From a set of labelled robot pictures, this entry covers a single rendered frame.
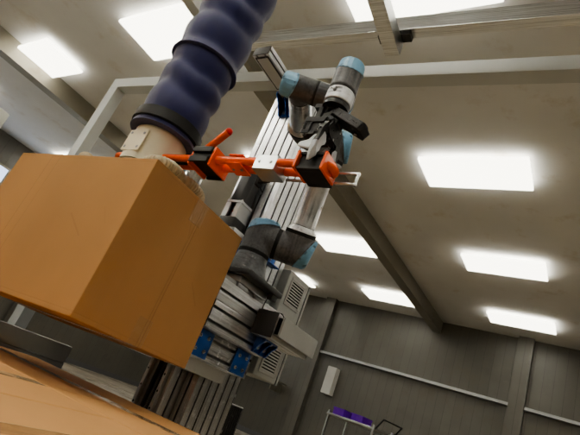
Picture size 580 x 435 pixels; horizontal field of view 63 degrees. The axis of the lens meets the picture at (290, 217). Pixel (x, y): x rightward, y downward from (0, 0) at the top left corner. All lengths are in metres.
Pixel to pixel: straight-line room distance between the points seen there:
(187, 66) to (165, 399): 1.15
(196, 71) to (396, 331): 11.19
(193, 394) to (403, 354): 10.53
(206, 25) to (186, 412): 1.34
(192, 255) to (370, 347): 11.34
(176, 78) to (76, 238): 0.65
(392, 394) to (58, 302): 11.20
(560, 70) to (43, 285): 3.10
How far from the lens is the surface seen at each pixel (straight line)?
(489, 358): 11.79
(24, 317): 2.49
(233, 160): 1.28
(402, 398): 11.97
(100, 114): 5.40
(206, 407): 1.94
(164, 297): 1.23
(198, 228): 1.28
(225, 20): 1.72
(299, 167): 1.14
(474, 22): 3.27
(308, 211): 1.71
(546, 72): 3.51
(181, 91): 1.56
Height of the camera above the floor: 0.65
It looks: 22 degrees up
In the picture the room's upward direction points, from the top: 22 degrees clockwise
